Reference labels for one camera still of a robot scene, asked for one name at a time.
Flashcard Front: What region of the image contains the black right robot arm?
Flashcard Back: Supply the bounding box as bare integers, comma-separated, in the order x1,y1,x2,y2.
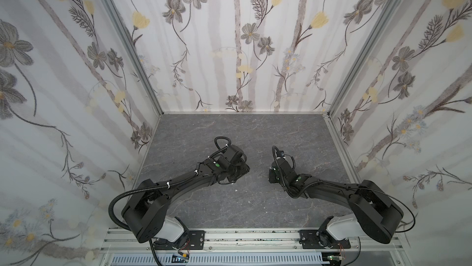
269,156,404,248

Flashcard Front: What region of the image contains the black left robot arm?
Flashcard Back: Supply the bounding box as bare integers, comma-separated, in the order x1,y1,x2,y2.
108,144,250,248

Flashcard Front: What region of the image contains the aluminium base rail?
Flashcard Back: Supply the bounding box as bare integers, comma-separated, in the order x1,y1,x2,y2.
99,228,404,254

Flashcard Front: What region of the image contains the black corrugated left cable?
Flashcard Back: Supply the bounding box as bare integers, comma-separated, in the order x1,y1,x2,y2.
107,136,232,266

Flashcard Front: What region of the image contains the white slotted cable duct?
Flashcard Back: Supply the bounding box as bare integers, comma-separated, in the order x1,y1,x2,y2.
110,253,325,266

